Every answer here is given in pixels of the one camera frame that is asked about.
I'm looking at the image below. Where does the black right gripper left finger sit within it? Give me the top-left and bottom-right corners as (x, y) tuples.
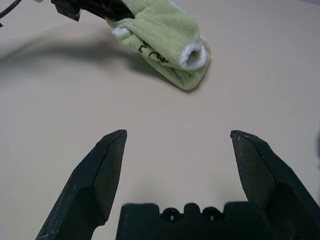
(34, 129), (128, 240)

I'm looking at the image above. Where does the black left wrist camera cable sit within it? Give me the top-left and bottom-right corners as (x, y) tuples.
(0, 0), (21, 28)

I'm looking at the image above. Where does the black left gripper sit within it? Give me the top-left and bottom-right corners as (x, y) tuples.
(51, 0), (136, 23)

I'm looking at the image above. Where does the green terry towel white trim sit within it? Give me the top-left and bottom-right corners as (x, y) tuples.
(106, 0), (212, 92)

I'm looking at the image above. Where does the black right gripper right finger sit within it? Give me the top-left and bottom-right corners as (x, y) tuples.
(229, 129), (320, 240)

